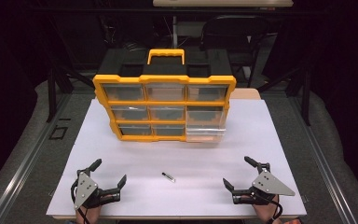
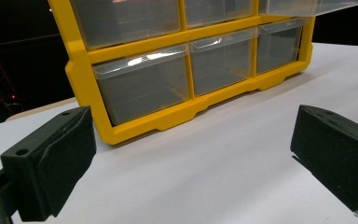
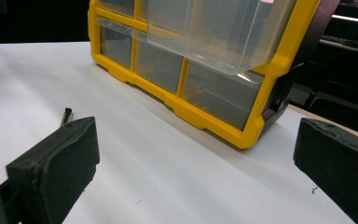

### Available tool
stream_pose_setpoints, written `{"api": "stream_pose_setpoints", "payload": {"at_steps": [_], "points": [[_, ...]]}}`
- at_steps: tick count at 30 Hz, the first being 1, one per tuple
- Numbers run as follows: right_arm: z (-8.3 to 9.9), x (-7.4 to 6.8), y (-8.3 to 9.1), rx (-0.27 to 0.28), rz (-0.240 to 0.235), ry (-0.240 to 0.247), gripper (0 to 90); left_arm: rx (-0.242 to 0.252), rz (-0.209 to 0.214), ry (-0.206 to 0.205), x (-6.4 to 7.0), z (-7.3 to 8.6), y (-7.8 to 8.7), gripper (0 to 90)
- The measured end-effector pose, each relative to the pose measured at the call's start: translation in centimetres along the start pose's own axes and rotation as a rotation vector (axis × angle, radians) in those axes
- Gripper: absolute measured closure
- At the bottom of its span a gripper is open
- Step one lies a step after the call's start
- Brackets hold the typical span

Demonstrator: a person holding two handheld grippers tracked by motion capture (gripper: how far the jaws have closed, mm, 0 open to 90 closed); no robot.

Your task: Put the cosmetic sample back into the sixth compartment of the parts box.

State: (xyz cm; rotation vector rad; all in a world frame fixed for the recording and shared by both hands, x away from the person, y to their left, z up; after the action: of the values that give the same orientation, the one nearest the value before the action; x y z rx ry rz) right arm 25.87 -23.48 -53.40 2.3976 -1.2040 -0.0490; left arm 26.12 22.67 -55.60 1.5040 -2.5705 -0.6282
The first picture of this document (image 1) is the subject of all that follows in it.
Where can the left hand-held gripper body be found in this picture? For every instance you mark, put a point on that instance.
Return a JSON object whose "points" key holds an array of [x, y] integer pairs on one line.
{"points": [[85, 188]]}

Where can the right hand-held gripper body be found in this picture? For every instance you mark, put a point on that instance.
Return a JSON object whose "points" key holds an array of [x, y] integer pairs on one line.
{"points": [[268, 184]]}

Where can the clear plastic drawer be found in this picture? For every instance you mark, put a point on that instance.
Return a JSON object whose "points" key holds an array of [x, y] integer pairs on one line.
{"points": [[205, 133]]}

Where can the yellow black drawer organizer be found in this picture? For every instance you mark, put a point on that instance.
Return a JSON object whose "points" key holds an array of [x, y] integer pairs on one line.
{"points": [[164, 79]]}

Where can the person's left hand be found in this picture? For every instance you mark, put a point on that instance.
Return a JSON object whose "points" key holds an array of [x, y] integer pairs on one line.
{"points": [[88, 216]]}

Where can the person's right hand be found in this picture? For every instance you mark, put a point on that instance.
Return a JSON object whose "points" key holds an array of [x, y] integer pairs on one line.
{"points": [[268, 214]]}

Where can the wooden table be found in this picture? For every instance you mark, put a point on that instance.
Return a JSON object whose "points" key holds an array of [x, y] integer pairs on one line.
{"points": [[245, 94]]}

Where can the black metal stand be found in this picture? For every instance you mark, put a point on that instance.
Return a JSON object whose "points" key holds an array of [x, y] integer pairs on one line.
{"points": [[306, 93], [52, 93]]}

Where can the black folding chair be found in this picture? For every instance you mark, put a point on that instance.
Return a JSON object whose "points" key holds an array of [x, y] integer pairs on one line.
{"points": [[234, 34]]}

